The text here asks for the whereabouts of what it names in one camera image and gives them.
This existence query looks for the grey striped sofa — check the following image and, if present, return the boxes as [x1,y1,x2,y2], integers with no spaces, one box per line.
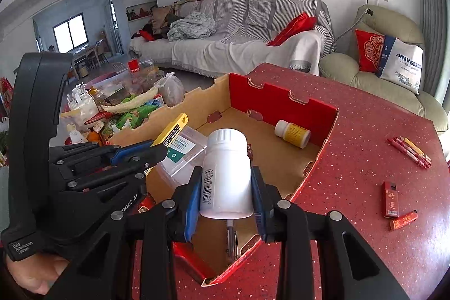
[128,0,336,77]

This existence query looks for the red flat small box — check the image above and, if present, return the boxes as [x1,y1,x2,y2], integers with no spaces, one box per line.
[382,181,401,219]

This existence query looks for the plain red cushion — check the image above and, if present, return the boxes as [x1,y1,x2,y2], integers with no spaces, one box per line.
[267,12,317,47]

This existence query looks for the white fringed sofa throw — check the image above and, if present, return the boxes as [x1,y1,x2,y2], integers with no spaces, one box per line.
[128,29,324,77]

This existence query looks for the grey braided cable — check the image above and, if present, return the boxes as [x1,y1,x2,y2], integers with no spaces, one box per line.
[330,6,373,53]

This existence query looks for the clear plastic box green label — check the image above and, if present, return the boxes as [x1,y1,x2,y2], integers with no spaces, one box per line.
[155,126,208,191]

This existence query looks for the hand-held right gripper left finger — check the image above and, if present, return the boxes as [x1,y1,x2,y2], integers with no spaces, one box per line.
[44,172,205,300]

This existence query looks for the pile of brown clothes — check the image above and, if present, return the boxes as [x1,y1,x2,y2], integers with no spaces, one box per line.
[132,3,185,40]

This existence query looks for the clear storage bin red label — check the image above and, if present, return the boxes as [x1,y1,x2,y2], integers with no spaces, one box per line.
[84,57,166,100]

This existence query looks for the red pen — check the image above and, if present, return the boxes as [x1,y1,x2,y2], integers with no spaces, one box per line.
[387,137,429,169]
[394,136,431,166]

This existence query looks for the yellow utility knife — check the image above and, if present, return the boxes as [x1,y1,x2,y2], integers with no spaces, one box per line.
[151,113,189,148]

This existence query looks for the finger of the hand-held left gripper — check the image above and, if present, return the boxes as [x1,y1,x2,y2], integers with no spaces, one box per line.
[65,146,168,195]
[49,140,156,168]

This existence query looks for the large white plastic bottle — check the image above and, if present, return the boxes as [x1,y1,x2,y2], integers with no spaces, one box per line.
[199,128,254,220]

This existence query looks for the wooden dining table with chairs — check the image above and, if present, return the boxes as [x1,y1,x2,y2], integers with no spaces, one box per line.
[72,38,109,76]

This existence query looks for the yellow pen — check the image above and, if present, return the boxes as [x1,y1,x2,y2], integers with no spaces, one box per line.
[402,137,432,162]

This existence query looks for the person's left hand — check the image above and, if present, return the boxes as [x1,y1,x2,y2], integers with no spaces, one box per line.
[3,249,71,295]

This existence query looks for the red lighter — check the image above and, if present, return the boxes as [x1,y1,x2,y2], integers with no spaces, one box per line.
[390,210,419,231]

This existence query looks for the red patterned cushion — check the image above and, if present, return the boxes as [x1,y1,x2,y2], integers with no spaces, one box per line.
[354,29,385,73]

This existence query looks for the green snack packet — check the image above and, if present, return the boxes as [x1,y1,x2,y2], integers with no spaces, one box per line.
[116,94,164,130]

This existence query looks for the red cardboard box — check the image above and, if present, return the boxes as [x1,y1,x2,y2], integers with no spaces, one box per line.
[107,73,340,287]

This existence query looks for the landscape wall painting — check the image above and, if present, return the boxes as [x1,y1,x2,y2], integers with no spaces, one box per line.
[126,1,157,21]

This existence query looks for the small white bottle yellow label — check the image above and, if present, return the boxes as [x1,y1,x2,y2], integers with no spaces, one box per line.
[274,119,311,149]

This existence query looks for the cream dried loofah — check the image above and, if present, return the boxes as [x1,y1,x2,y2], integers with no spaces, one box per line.
[102,85,157,114]

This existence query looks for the beige leather armchair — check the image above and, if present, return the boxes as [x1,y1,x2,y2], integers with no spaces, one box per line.
[319,5,450,135]

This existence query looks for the white printed tote bag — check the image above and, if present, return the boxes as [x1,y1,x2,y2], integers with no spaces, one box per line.
[375,35,423,95]

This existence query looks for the crumpled light blue blanket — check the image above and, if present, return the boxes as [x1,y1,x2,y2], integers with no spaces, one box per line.
[167,12,216,41]

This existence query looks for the clear lidded food container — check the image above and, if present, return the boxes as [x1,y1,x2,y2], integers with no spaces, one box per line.
[60,103,99,127]

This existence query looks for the grey curtain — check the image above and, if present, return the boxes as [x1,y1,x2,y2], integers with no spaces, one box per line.
[417,0,450,100]

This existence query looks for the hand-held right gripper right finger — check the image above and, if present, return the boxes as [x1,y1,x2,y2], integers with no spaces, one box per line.
[249,166,410,300]

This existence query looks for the plastic bag with brown contents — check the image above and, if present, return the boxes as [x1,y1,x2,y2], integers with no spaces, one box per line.
[155,73,186,107]

